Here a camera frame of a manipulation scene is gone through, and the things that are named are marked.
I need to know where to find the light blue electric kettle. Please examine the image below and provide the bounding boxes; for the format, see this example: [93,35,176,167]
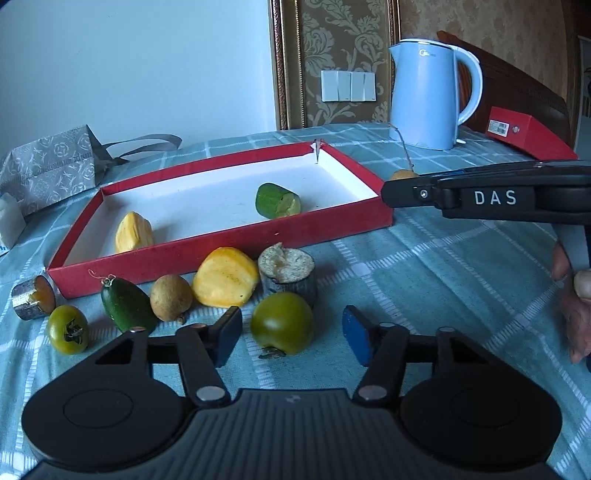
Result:
[388,39,484,151]

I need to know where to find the grey cut fruit stump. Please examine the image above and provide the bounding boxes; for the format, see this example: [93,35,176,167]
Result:
[257,242,318,310]

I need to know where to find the white tissue packet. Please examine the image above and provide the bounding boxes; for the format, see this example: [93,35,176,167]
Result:
[0,193,27,257]

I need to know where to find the red cardboard box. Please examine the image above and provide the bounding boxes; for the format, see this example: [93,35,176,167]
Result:
[486,106,579,162]

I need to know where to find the large yellow fruit piece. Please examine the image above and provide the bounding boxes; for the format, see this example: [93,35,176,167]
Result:
[191,247,260,308]

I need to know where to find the small green tomato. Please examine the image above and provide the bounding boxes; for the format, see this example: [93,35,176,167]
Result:
[46,305,90,355]

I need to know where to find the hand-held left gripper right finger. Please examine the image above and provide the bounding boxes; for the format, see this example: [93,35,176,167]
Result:
[342,305,497,408]

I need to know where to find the brown kiwi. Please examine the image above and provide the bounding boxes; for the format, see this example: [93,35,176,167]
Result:
[150,274,194,324]

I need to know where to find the white wall switch panel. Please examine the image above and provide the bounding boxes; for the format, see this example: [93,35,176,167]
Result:
[321,69,377,102]

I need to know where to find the gold wall panel frame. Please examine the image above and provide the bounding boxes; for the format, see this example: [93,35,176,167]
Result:
[269,0,402,131]

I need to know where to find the dark green pointed fruit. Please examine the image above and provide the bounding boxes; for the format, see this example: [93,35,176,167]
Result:
[100,274,158,334]

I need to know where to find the red shallow box tray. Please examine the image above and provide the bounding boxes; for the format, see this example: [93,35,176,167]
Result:
[46,141,394,300]

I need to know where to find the dark wooden headboard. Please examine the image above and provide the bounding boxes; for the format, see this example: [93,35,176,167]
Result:
[436,30,573,153]

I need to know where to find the teal checked cloth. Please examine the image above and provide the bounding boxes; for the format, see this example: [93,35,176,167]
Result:
[0,122,591,480]

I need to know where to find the large green tomato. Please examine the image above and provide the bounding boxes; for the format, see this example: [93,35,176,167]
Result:
[250,292,315,360]

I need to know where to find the small yellow fruit piece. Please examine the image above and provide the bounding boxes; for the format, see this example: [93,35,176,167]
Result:
[115,211,154,254]

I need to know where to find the silver cylinder with orange face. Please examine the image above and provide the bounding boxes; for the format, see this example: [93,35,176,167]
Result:
[11,275,57,320]

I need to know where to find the grey patterned gift bag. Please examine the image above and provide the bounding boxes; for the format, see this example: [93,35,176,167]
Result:
[0,124,183,217]

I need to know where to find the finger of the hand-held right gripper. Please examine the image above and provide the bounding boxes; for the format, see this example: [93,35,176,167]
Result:
[380,177,459,211]
[418,161,546,181]

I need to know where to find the green cucumber piece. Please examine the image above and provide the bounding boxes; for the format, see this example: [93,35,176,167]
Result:
[255,183,302,217]

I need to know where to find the person's right hand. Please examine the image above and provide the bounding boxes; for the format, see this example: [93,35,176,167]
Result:
[551,241,591,365]

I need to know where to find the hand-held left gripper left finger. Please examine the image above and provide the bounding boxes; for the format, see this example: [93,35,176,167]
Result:
[92,305,244,408]

